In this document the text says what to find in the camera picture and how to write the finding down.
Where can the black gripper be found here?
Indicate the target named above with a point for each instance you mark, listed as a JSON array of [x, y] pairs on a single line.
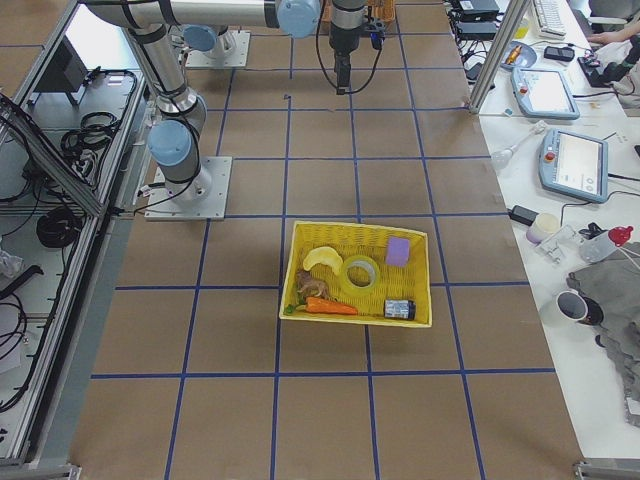
[[343, 42]]

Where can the yellow packing tape roll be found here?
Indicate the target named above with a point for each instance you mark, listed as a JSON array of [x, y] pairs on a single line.
[[359, 275]]

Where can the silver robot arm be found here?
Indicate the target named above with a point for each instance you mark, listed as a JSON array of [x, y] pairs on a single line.
[[196, 186]]

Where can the blue plate with brass part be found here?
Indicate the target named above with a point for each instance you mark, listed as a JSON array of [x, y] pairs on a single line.
[[518, 54]]

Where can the yellow toy banana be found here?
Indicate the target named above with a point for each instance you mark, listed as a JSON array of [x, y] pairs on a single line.
[[324, 255]]

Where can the purple foam block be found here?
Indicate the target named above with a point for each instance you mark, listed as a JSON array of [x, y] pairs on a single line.
[[397, 251]]

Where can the upper teach pendant tablet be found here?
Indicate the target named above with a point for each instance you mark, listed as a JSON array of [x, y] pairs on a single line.
[[543, 94]]

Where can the teach pendant tablet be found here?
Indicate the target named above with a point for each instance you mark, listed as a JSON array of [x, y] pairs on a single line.
[[574, 165], [543, 94]]

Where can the yellow woven basket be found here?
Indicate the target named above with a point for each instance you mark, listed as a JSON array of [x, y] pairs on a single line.
[[411, 282]]

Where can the brown toy animal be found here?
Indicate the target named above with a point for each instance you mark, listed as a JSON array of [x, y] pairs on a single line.
[[307, 285]]

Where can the orange toy carrot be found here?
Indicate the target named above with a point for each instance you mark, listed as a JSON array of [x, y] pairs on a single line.
[[322, 306]]

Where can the black blue battery can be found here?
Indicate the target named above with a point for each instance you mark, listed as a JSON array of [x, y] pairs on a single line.
[[399, 309]]

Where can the lower teach pendant tablet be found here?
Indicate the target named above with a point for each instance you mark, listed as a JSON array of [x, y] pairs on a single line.
[[574, 165]]

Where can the lavender white jar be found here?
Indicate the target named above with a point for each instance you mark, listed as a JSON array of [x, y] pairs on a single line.
[[543, 226]]

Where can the white black mug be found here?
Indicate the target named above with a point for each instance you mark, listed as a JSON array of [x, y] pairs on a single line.
[[578, 308]]

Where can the grey folded cloth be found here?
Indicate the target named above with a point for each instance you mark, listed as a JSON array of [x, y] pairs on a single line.
[[612, 285]]

